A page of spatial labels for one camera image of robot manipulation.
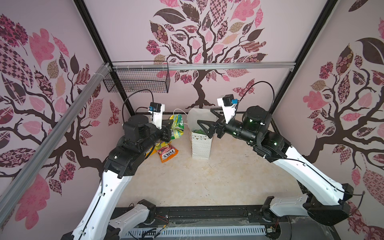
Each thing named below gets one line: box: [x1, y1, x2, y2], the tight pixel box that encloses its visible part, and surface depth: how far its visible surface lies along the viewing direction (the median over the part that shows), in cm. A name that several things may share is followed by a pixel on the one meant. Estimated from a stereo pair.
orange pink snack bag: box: [157, 144, 179, 163], surface depth 95 cm
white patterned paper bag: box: [186, 108, 217, 160], surface depth 85 cm
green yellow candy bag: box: [169, 113, 184, 140], surface depth 61 cm
